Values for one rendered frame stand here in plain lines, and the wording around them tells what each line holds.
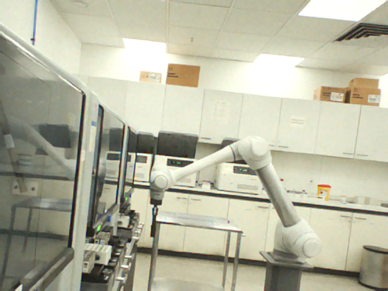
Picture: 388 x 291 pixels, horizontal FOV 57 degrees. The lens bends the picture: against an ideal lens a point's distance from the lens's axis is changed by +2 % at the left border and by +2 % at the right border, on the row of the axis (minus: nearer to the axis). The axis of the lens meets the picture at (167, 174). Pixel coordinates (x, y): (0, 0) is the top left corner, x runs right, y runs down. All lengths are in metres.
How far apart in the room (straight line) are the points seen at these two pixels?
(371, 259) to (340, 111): 1.88
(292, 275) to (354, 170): 3.51
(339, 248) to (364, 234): 0.36
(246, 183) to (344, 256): 1.54
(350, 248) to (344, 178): 1.07
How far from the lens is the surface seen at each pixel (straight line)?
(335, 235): 4.99
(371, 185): 5.83
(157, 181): 1.88
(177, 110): 4.74
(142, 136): 4.56
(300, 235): 2.12
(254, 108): 4.88
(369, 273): 4.89
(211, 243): 4.58
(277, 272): 2.35
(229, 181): 4.50
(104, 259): 1.44
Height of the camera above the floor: 1.27
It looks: 3 degrees down
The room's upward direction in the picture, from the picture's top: 6 degrees clockwise
